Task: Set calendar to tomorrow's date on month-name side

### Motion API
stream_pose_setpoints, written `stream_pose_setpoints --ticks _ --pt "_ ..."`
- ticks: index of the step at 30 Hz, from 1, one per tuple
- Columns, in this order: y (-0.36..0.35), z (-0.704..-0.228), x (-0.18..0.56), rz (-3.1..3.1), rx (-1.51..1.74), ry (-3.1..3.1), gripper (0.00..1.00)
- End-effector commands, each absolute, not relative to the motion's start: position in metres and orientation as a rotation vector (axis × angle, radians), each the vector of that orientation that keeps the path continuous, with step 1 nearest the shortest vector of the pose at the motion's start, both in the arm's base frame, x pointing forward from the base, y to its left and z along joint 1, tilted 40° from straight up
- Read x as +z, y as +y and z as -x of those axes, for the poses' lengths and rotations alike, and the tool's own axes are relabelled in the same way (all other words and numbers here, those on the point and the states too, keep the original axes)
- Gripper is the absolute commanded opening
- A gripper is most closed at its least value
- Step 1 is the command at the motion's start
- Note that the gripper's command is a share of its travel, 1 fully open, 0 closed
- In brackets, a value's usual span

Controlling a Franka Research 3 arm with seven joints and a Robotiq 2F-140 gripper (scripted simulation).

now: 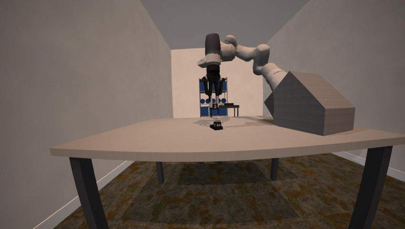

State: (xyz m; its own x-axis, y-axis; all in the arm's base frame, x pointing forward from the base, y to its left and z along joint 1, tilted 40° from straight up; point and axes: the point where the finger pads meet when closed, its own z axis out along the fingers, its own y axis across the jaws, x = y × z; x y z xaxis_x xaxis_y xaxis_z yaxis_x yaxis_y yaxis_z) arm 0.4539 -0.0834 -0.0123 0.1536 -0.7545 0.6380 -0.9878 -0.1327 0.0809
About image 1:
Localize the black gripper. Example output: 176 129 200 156
202 64 224 107

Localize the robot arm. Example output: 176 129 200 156
197 33 287 91

